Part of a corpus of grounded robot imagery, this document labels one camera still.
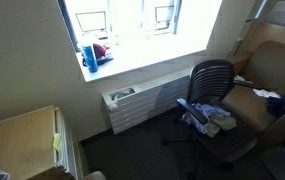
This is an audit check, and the light blue clothing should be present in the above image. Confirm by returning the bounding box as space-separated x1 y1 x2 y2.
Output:
181 102 232 134

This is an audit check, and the black office chair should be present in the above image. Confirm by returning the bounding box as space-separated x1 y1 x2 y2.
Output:
161 59 266 180

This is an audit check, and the grey rounded object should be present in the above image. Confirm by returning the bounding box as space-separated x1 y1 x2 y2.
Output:
81 170 107 180

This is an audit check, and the white cloth strip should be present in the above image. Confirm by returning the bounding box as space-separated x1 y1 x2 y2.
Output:
233 75 254 84

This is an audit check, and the brown leather armchair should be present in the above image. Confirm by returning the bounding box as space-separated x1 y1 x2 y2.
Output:
221 21 285 154

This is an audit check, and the yellow sticky note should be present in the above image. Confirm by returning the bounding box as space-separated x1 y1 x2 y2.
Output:
52 132 63 152

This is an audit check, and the white wall heater unit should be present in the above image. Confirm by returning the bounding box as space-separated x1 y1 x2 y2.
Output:
101 68 193 135

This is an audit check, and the white crumpled clothing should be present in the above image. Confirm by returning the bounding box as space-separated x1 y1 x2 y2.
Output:
252 88 281 100

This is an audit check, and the maroon rounded object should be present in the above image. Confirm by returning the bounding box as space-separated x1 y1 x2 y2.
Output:
92 43 108 60

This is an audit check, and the dark blue clothing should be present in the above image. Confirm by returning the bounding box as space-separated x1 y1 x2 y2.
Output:
266 91 285 118

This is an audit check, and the blue drink bottle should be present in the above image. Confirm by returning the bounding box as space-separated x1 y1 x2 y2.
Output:
79 39 100 74

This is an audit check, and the light wooden cabinet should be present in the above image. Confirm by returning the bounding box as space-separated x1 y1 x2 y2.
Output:
0 105 85 180

